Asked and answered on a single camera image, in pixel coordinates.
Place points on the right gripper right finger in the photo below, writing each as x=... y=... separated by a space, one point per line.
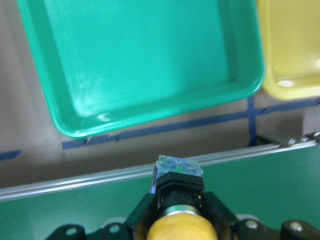
x=229 y=227

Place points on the green plastic tray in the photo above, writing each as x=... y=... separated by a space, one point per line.
x=106 y=65

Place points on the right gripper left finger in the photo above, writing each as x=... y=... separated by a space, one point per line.
x=135 y=227

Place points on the yellow plastic tray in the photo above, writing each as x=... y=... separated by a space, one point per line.
x=290 y=31

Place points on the yellow push button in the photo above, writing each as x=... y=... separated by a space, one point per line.
x=178 y=185

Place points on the green conveyor belt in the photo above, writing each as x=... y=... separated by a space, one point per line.
x=269 y=183

